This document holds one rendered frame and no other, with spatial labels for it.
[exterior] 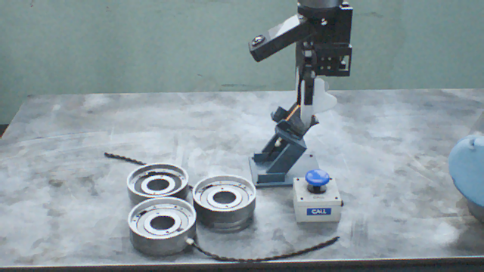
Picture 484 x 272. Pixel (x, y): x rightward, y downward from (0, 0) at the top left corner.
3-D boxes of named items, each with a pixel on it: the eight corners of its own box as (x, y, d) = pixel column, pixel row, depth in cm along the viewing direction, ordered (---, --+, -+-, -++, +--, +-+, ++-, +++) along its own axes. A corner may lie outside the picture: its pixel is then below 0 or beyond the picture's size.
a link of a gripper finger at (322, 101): (337, 131, 104) (339, 78, 101) (303, 132, 103) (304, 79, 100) (333, 125, 107) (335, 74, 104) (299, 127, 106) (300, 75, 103)
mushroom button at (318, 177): (305, 205, 100) (307, 180, 97) (302, 192, 103) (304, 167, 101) (330, 205, 100) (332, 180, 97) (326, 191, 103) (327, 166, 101)
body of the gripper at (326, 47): (349, 81, 101) (356, 10, 95) (298, 82, 100) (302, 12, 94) (339, 63, 108) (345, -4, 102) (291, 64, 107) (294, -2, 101)
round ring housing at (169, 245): (116, 241, 96) (113, 220, 94) (162, 209, 103) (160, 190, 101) (165, 268, 90) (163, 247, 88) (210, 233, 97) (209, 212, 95)
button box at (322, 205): (296, 224, 99) (298, 199, 97) (292, 199, 106) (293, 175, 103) (345, 223, 100) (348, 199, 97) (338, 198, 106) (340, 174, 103)
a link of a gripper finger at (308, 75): (314, 107, 101) (315, 55, 98) (305, 107, 101) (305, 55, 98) (308, 100, 105) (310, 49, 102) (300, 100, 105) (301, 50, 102)
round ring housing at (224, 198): (268, 214, 102) (269, 193, 100) (219, 239, 96) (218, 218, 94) (229, 187, 109) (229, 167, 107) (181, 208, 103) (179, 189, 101)
